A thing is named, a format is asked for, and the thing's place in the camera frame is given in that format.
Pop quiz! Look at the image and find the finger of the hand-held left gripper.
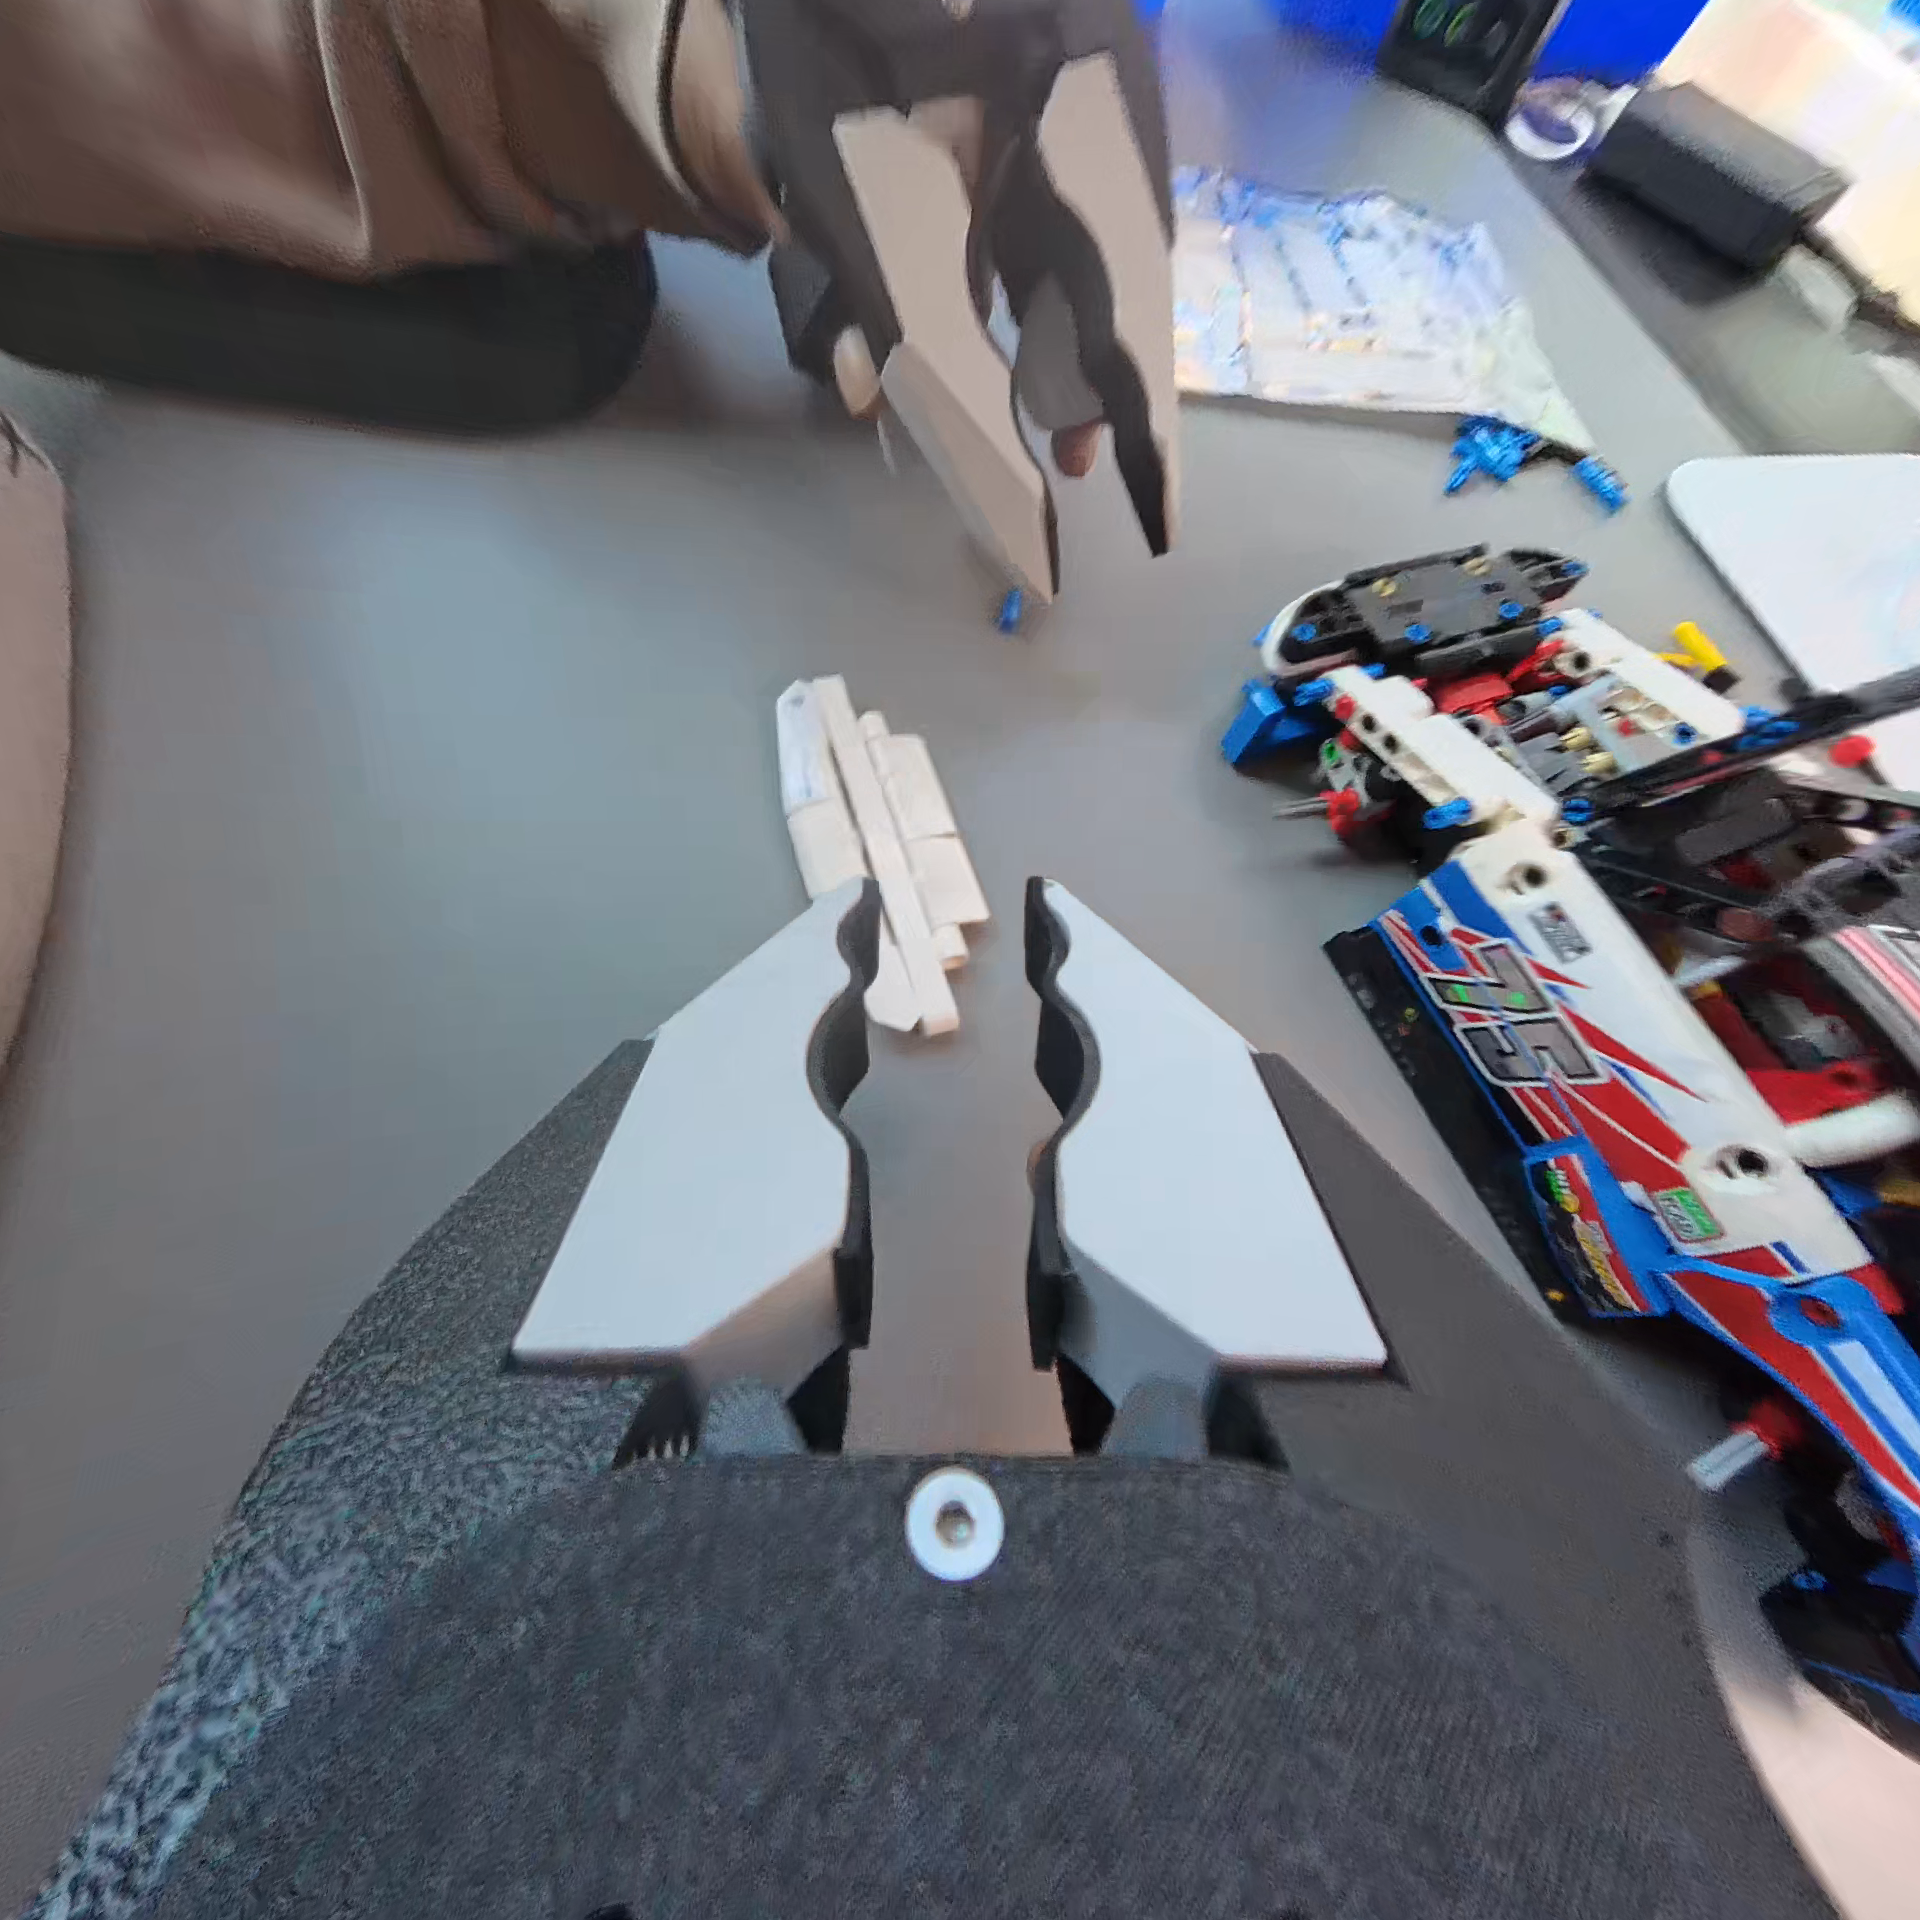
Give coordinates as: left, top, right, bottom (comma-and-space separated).
975, 55, 1194, 561
824, 99, 1063, 605

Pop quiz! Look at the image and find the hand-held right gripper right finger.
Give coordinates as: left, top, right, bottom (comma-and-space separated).
1024, 878, 1390, 1459

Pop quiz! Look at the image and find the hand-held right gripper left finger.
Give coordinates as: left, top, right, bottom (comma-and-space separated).
512, 878, 888, 1459

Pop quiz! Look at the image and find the white brick assembly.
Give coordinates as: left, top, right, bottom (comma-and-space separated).
773, 678, 986, 1043

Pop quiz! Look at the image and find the person's left hand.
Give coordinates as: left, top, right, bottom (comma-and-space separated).
1014, 277, 1110, 485

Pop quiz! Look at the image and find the clear plastic parts bag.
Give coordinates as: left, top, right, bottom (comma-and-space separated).
1167, 166, 1592, 451

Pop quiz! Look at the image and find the black device with green print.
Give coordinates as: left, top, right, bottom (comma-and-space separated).
1379, 0, 1569, 118

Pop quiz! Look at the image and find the clear round container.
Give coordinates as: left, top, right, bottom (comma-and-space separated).
1502, 72, 1618, 166

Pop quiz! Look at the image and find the brick toy race car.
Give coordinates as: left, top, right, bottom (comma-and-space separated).
1222, 547, 1920, 1729

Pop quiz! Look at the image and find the blue brick connector cluster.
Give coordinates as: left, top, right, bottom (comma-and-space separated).
1440, 420, 1549, 501

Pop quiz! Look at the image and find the blue object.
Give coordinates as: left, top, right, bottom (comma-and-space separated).
1271, 0, 1715, 82

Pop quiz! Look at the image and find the black power adapter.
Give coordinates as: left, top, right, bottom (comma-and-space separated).
1588, 82, 1850, 277

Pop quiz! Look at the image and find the white flat board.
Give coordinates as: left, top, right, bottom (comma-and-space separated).
1667, 451, 1920, 735

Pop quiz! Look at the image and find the person's brown garment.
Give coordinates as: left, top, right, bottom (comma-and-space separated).
0, 420, 77, 1063

